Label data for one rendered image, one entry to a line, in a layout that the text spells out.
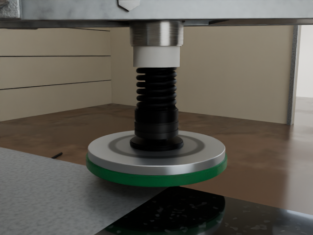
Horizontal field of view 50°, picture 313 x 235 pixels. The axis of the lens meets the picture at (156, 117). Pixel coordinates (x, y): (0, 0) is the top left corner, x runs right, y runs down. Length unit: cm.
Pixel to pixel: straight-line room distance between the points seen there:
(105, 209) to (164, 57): 22
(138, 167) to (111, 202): 7
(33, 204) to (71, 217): 7
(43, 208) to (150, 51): 25
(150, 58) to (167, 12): 7
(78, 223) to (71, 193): 9
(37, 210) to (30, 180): 12
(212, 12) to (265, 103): 499
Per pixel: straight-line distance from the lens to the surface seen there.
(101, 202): 47
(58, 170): 61
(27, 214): 46
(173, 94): 50
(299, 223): 45
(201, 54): 586
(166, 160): 45
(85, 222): 43
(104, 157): 47
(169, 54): 48
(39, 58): 607
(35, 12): 45
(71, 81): 647
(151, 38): 47
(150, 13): 45
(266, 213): 46
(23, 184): 56
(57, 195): 51
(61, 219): 44
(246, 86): 552
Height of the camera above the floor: 102
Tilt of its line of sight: 11 degrees down
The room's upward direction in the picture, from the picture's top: straight up
